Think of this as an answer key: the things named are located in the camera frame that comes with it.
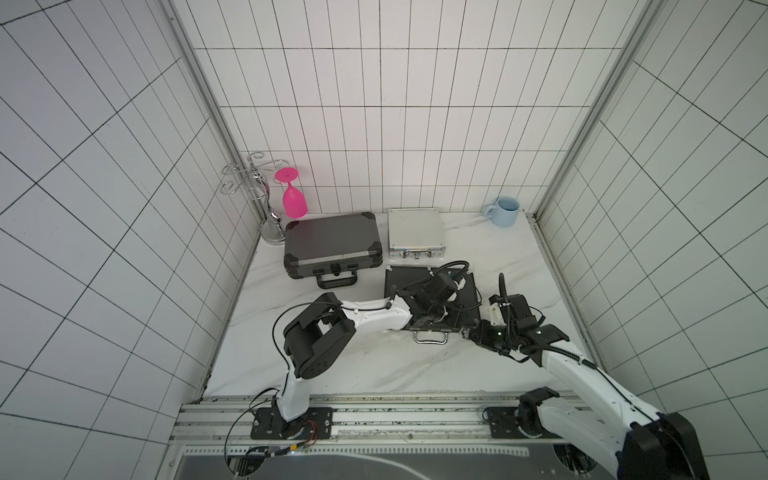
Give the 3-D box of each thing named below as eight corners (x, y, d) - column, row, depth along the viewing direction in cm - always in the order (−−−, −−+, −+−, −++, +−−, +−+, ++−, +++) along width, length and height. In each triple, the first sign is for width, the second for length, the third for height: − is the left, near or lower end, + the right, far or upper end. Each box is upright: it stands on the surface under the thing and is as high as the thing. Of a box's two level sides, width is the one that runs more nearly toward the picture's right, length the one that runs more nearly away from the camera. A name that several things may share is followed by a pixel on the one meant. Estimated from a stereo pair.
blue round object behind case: (486, 226, 119) (491, 213, 114) (481, 209, 126) (485, 196, 120) (517, 226, 119) (524, 214, 114) (510, 209, 126) (516, 196, 120)
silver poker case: (388, 259, 107) (388, 251, 103) (388, 216, 121) (388, 208, 117) (443, 259, 107) (445, 251, 103) (436, 216, 121) (438, 208, 117)
